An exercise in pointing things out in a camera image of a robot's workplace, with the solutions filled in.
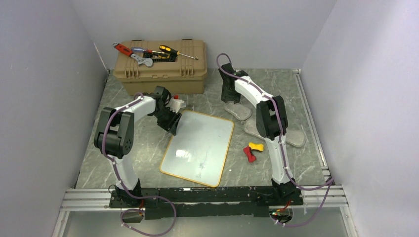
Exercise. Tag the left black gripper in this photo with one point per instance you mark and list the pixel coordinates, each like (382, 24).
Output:
(172, 125)

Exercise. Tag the red bone shaped eraser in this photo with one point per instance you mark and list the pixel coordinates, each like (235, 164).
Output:
(250, 156)

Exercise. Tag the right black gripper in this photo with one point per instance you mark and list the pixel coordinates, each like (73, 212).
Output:
(225, 97)

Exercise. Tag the yellow bone shaped eraser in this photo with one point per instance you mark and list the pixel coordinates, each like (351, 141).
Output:
(256, 146)

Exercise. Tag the tan plastic toolbox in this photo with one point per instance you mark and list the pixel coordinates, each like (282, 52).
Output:
(178, 74)

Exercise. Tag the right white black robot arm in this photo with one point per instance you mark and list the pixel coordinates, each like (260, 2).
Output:
(271, 123)

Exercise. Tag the red handled adjustable wrench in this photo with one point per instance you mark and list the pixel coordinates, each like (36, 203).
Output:
(148, 62)

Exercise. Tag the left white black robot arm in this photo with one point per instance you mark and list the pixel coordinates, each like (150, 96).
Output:
(114, 135)

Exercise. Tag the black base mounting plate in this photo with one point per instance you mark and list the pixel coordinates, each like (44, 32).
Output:
(256, 201)

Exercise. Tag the blue red small screwdriver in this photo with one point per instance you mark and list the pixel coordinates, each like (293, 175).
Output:
(144, 50)

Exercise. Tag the yellow black screwdriver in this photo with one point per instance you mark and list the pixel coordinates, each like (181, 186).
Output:
(170, 50)

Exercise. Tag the yellow framed whiteboard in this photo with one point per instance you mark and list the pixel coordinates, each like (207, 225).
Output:
(199, 149)

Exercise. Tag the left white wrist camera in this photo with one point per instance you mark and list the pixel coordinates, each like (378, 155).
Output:
(175, 105)

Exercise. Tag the aluminium extrusion rail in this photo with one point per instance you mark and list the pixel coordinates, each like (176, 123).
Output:
(99, 199)

